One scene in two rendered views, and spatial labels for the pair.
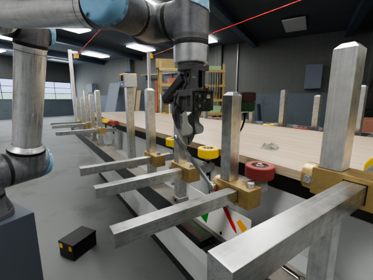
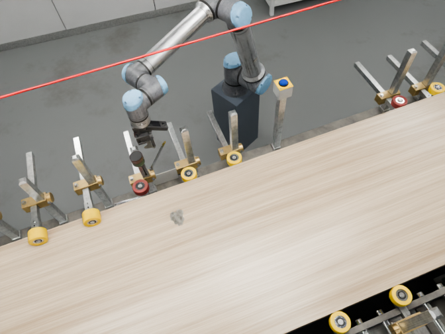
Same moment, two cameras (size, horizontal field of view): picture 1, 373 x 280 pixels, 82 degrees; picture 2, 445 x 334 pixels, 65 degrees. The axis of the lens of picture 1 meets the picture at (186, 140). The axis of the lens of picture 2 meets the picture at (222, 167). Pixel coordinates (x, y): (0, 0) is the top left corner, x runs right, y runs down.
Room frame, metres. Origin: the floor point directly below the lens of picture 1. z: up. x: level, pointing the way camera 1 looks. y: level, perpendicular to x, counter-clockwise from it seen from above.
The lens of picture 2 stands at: (1.28, -0.93, 2.43)
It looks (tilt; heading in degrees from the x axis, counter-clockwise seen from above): 57 degrees down; 109
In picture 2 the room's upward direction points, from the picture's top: 6 degrees counter-clockwise
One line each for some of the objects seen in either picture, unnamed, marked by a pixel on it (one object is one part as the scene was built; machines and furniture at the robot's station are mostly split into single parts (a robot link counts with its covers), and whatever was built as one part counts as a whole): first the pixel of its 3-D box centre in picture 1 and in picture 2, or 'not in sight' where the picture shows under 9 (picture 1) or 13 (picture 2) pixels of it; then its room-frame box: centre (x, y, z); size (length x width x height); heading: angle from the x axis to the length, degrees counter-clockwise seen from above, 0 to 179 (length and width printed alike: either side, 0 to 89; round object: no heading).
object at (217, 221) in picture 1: (213, 215); (155, 180); (0.58, -0.08, 0.75); 0.26 x 0.01 x 0.10; 35
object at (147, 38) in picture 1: (151, 24); (151, 89); (0.63, 0.10, 1.29); 0.12 x 0.12 x 0.09; 63
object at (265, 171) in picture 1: (258, 182); (142, 190); (0.58, -0.21, 0.85); 0.08 x 0.08 x 0.11
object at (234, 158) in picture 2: (174, 148); (234, 162); (1.01, 0.06, 0.85); 0.08 x 0.08 x 0.11
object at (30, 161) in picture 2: not in sight; (33, 191); (0.09, -0.37, 0.95); 0.50 x 0.04 x 0.04; 125
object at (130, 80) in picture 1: (128, 81); (282, 89); (1.19, 0.31, 1.18); 0.07 x 0.07 x 0.08; 35
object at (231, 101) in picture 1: (228, 179); (146, 174); (0.57, -0.12, 0.87); 0.03 x 0.03 x 0.48; 35
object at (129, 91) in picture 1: (130, 128); (279, 122); (1.20, 0.31, 0.93); 0.05 x 0.04 x 0.45; 35
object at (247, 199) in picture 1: (235, 189); (142, 178); (0.55, -0.13, 0.85); 0.13 x 0.06 x 0.05; 35
